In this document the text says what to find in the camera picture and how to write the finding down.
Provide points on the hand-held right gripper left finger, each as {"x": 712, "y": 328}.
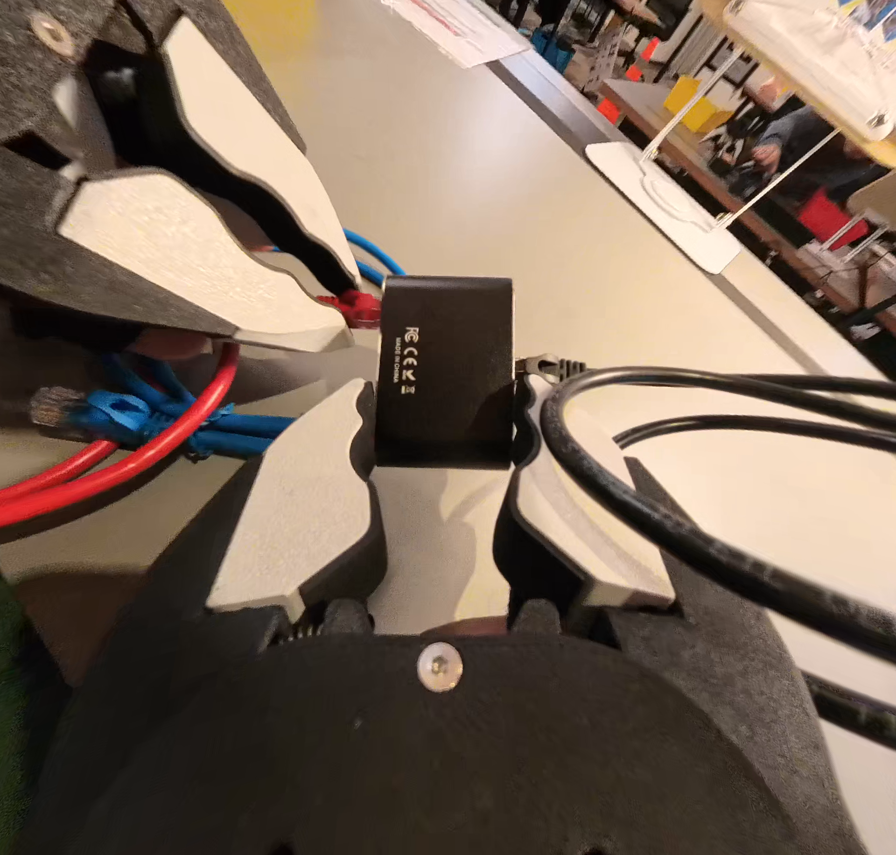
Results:
{"x": 301, "y": 512}

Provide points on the red plastic bin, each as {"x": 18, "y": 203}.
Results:
{"x": 829, "y": 214}

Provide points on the clear acrylic sign stand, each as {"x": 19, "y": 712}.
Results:
{"x": 658, "y": 197}

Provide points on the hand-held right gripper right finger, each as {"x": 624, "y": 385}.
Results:
{"x": 602, "y": 547}

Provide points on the black ethernet adapter box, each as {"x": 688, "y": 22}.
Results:
{"x": 448, "y": 365}

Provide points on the yellow plastic bin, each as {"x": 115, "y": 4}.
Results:
{"x": 696, "y": 102}

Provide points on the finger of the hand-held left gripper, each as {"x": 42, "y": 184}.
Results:
{"x": 238, "y": 127}
{"x": 175, "y": 246}

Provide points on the teal bag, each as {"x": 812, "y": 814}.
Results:
{"x": 553, "y": 50}

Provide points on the white printed paper sheet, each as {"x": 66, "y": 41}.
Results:
{"x": 441, "y": 8}

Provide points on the long wooden table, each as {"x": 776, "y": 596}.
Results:
{"x": 633, "y": 99}

